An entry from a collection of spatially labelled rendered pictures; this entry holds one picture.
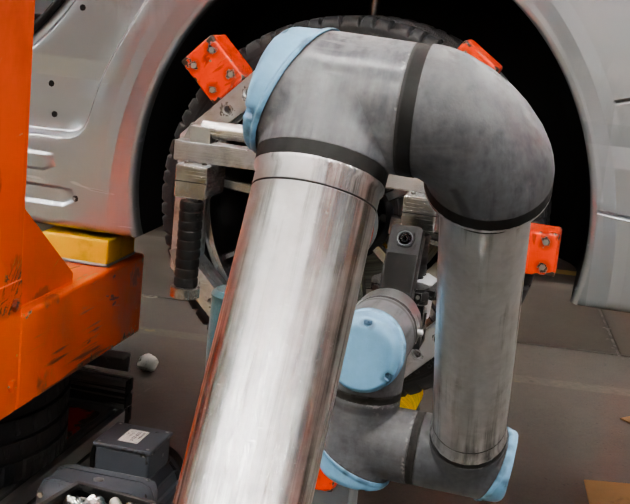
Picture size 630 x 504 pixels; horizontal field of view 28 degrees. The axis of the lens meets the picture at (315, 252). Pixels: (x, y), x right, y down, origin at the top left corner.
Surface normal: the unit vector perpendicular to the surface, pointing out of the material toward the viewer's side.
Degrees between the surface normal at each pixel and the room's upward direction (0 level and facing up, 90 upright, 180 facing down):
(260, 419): 65
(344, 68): 58
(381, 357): 85
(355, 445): 89
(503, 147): 88
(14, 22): 90
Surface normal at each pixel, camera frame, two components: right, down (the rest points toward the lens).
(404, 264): -0.20, -0.33
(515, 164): 0.48, 0.29
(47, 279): 0.97, 0.14
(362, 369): -0.22, 0.10
